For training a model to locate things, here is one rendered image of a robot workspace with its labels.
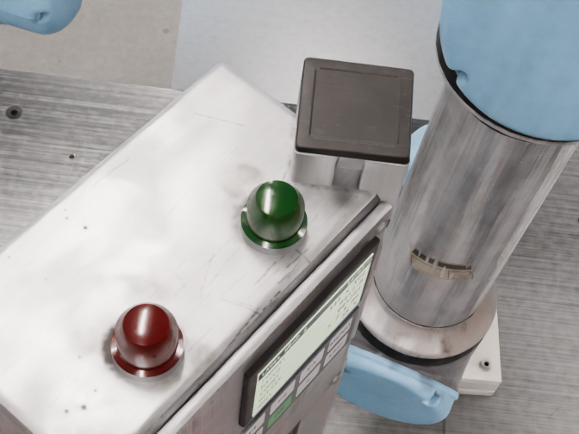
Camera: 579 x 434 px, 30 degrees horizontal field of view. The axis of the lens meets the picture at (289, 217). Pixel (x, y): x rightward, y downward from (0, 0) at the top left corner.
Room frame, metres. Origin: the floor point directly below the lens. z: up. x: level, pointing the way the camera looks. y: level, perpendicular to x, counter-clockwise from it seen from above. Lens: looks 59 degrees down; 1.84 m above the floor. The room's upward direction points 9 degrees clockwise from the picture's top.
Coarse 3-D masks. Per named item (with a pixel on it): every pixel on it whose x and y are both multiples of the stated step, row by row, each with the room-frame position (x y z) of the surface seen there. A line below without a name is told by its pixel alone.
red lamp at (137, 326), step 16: (144, 304) 0.16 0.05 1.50; (128, 320) 0.16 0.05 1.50; (144, 320) 0.16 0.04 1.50; (160, 320) 0.16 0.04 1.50; (176, 320) 0.16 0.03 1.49; (112, 336) 0.16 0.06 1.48; (128, 336) 0.15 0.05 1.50; (144, 336) 0.15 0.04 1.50; (160, 336) 0.15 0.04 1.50; (176, 336) 0.15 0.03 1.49; (112, 352) 0.15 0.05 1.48; (128, 352) 0.15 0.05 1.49; (144, 352) 0.15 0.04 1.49; (160, 352) 0.15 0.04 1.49; (176, 352) 0.15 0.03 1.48; (128, 368) 0.14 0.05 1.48; (144, 368) 0.14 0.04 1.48; (160, 368) 0.15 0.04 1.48; (176, 368) 0.15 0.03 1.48
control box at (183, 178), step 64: (192, 128) 0.25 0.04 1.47; (256, 128) 0.26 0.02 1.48; (128, 192) 0.22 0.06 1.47; (192, 192) 0.22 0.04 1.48; (320, 192) 0.23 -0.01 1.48; (0, 256) 0.18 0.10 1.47; (64, 256) 0.19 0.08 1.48; (128, 256) 0.19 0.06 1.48; (192, 256) 0.20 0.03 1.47; (256, 256) 0.20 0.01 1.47; (320, 256) 0.21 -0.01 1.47; (0, 320) 0.16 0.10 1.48; (64, 320) 0.16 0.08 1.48; (192, 320) 0.17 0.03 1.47; (256, 320) 0.17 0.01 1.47; (0, 384) 0.13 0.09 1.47; (64, 384) 0.14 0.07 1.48; (128, 384) 0.14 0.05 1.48; (192, 384) 0.14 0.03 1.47; (320, 384) 0.22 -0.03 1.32
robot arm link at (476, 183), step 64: (448, 0) 0.36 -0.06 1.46; (512, 0) 0.35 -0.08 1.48; (576, 0) 0.34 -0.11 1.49; (448, 64) 0.35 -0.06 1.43; (512, 64) 0.34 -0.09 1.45; (576, 64) 0.33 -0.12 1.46; (448, 128) 0.38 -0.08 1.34; (512, 128) 0.33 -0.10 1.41; (576, 128) 0.33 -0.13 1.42; (448, 192) 0.36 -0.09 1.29; (512, 192) 0.36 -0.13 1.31; (384, 256) 0.38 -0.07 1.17; (448, 256) 0.36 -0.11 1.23; (384, 320) 0.36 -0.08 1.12; (448, 320) 0.36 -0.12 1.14; (384, 384) 0.33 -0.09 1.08; (448, 384) 0.34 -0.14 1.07
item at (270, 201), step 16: (256, 192) 0.22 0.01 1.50; (272, 192) 0.22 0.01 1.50; (288, 192) 0.22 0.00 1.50; (256, 208) 0.21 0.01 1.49; (272, 208) 0.21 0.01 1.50; (288, 208) 0.21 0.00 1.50; (304, 208) 0.21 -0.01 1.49; (240, 224) 0.21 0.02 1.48; (256, 224) 0.20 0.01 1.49; (272, 224) 0.20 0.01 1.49; (288, 224) 0.21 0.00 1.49; (304, 224) 0.21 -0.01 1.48; (256, 240) 0.20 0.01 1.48; (272, 240) 0.20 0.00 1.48; (288, 240) 0.21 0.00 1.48
